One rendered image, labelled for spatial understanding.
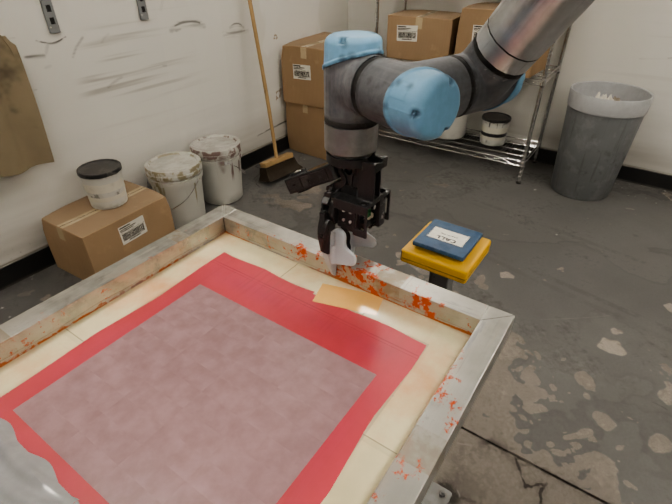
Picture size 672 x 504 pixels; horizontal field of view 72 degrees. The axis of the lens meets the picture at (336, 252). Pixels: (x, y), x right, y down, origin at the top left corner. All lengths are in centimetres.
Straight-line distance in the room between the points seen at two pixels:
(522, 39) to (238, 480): 56
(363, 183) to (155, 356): 38
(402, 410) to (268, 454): 17
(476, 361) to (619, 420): 144
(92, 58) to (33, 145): 52
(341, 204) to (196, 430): 35
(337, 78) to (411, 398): 41
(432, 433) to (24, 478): 44
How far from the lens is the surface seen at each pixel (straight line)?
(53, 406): 69
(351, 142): 63
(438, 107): 53
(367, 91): 56
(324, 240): 71
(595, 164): 333
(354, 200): 67
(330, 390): 61
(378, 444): 57
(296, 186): 73
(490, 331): 67
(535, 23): 57
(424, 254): 86
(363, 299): 74
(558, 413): 195
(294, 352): 66
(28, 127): 258
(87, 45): 273
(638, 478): 191
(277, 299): 75
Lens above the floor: 143
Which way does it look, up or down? 34 degrees down
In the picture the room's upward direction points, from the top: straight up
